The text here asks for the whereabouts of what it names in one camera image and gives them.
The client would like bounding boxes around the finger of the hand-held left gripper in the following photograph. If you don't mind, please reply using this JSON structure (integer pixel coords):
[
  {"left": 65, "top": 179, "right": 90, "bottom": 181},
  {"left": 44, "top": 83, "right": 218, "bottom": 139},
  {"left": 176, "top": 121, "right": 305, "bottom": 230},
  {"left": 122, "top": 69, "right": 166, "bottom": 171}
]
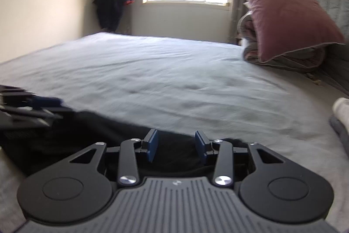
[{"left": 29, "top": 95, "right": 74, "bottom": 126}]

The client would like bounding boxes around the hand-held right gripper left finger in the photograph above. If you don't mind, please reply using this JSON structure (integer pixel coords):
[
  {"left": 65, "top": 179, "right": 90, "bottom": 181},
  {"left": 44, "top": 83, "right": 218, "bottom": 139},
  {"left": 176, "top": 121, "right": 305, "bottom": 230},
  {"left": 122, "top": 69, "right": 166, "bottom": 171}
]
[{"left": 68, "top": 128, "right": 159, "bottom": 188}]

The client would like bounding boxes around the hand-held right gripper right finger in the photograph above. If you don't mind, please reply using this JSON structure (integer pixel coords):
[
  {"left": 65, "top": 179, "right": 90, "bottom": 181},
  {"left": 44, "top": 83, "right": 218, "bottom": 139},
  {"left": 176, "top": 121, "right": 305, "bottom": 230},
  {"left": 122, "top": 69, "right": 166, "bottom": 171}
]
[{"left": 194, "top": 130, "right": 284, "bottom": 188}]

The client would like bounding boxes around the black garment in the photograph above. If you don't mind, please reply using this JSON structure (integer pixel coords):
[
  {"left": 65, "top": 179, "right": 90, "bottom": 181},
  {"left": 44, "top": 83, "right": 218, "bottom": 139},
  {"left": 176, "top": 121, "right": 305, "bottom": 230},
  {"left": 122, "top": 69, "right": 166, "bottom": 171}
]
[{"left": 0, "top": 110, "right": 249, "bottom": 182}]

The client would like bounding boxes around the folded grey pink quilt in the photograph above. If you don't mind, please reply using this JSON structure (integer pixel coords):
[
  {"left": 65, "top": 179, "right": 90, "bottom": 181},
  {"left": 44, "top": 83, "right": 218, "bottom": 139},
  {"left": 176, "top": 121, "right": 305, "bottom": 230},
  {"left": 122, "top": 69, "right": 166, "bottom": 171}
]
[{"left": 236, "top": 2, "right": 327, "bottom": 74}]

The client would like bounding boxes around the small brown object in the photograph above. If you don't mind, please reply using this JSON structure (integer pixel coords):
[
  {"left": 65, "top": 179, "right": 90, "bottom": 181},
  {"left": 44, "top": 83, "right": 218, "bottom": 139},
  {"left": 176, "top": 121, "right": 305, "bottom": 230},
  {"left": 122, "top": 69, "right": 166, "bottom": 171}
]
[{"left": 307, "top": 73, "right": 323, "bottom": 86}]

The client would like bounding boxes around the folded grey garment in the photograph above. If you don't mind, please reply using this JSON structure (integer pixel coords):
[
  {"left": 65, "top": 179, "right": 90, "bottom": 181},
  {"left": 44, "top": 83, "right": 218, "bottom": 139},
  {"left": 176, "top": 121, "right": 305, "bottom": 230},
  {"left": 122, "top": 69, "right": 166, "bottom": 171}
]
[{"left": 329, "top": 116, "right": 349, "bottom": 157}]

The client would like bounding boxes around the folded white garment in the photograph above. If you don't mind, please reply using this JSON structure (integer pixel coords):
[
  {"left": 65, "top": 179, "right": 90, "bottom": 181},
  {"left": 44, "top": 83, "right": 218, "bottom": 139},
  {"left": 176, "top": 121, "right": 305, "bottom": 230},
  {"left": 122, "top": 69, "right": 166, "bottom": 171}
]
[{"left": 333, "top": 98, "right": 349, "bottom": 125}]

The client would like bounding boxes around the pink velvet pillow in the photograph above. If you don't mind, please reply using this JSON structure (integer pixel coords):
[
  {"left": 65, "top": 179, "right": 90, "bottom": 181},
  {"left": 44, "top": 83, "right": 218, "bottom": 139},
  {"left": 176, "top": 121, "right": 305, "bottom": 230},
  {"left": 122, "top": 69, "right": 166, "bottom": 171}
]
[{"left": 240, "top": 0, "right": 346, "bottom": 64}]

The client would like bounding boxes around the grey quilted headboard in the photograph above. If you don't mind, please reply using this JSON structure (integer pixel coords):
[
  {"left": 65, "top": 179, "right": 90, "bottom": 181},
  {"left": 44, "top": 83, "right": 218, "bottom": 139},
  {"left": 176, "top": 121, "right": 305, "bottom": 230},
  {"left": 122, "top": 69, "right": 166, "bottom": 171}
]
[{"left": 311, "top": 0, "right": 349, "bottom": 97}]

